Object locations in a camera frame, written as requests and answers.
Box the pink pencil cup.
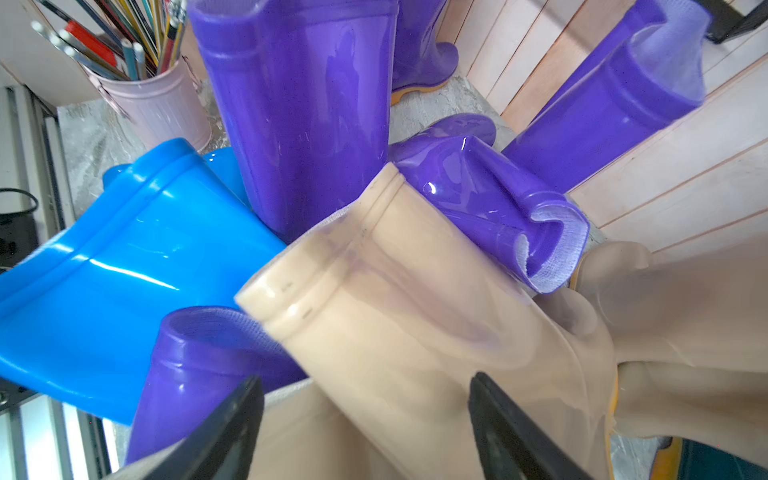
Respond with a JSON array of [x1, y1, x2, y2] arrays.
[[31, 1, 213, 151]]

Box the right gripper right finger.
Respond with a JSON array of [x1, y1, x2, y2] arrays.
[[468, 372, 590, 480]]

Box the large purple boot front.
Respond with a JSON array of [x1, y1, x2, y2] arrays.
[[125, 306, 307, 465]]

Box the purple boot standing left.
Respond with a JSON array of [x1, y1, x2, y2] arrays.
[[189, 1, 398, 242]]

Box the large beige boot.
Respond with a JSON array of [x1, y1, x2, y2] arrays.
[[235, 165, 617, 479]]

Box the purple boot back centre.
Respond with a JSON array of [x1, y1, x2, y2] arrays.
[[503, 1, 712, 193]]

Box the purple boot under pile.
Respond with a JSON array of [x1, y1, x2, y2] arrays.
[[388, 113, 590, 294]]

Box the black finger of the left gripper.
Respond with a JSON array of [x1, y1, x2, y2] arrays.
[[696, 0, 767, 44]]

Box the blue boot upper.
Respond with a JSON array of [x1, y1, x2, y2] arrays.
[[1, 138, 285, 424]]

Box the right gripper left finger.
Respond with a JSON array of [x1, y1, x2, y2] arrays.
[[145, 376, 265, 479]]

